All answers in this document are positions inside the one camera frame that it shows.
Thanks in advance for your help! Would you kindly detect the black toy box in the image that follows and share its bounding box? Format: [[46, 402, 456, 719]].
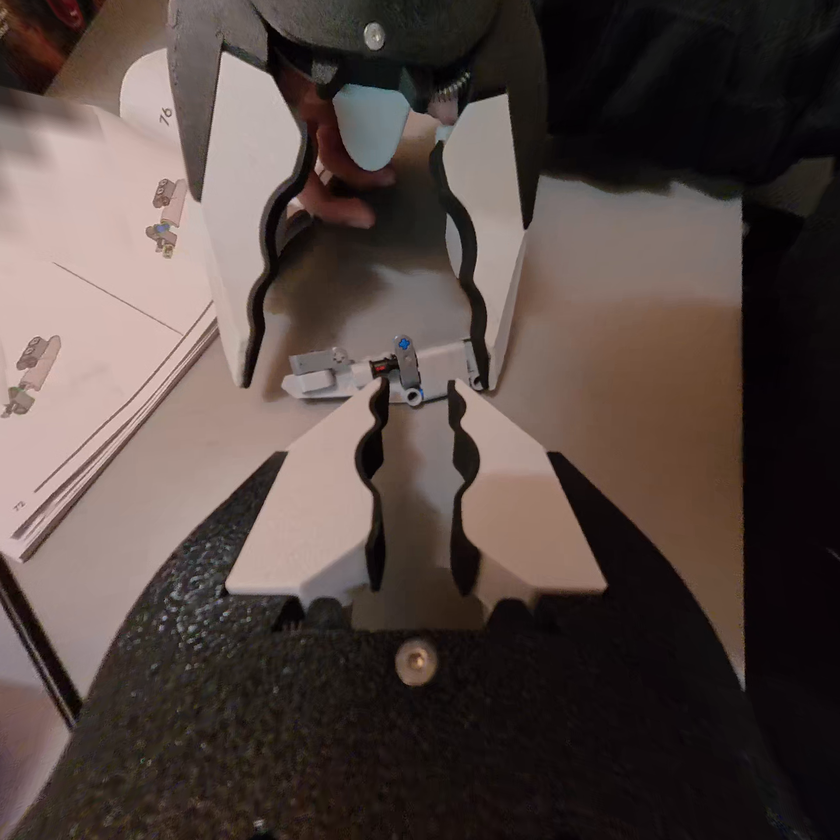
[[0, 0, 106, 96]]

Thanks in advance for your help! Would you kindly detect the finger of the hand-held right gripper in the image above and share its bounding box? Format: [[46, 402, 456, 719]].
[[428, 91, 528, 392], [199, 49, 315, 389]]

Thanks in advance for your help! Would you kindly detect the light grey brick panel assembly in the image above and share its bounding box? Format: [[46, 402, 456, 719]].
[[282, 338, 492, 404]]

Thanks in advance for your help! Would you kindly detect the open instruction booklet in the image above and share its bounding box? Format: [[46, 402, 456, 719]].
[[0, 47, 221, 565]]

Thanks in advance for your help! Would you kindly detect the small dark grey brick assembly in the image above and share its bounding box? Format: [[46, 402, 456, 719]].
[[369, 335, 422, 389]]

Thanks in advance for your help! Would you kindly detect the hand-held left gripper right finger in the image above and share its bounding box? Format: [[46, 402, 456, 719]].
[[445, 378, 607, 602]]

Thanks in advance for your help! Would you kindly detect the person's right hand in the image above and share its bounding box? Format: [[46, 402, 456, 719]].
[[298, 92, 398, 231]]

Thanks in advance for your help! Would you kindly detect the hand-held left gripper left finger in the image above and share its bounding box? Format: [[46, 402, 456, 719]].
[[225, 377, 391, 601]]

